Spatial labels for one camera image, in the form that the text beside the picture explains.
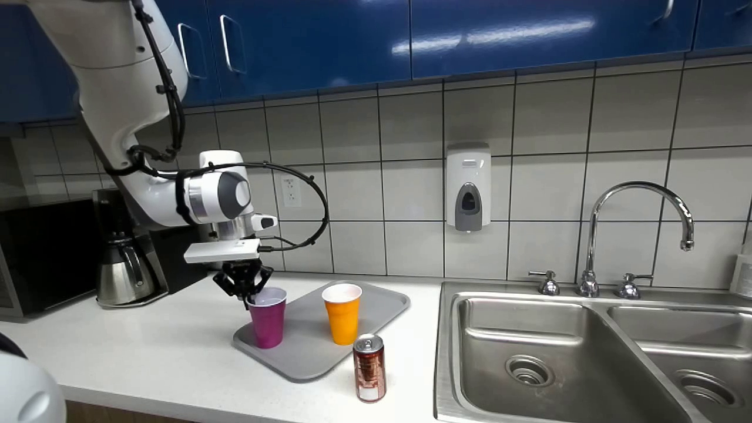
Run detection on black microwave oven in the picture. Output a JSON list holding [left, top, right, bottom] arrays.
[[0, 200, 104, 321]]

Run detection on purple plastic cup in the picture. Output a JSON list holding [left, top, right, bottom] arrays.
[[249, 286, 287, 347]]

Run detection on blue wall cabinets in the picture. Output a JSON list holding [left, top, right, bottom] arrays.
[[0, 0, 752, 126]]

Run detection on orange plastic cup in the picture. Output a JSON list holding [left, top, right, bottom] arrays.
[[322, 282, 362, 345]]

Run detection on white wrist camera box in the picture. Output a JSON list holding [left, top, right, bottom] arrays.
[[182, 239, 259, 264]]

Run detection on stainless steel double sink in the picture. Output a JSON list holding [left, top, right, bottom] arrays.
[[432, 284, 752, 423]]

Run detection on grey plastic tray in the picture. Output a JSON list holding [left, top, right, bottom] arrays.
[[233, 284, 410, 383]]

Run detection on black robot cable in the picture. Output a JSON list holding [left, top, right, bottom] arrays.
[[104, 0, 330, 253]]

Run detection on steel coffee maker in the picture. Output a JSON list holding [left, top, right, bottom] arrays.
[[91, 188, 208, 311]]

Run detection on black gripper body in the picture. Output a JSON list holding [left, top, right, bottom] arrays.
[[213, 262, 273, 297]]

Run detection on red soda can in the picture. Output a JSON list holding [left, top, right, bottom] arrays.
[[353, 334, 387, 403]]

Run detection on white soap dispenser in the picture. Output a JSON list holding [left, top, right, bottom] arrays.
[[444, 149, 491, 233]]

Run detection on chrome sink faucet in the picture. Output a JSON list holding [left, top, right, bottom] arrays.
[[527, 178, 698, 302]]

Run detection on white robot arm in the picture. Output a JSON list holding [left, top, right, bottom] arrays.
[[24, 0, 271, 309]]

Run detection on white rounded object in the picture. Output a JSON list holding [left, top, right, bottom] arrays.
[[0, 334, 66, 423]]

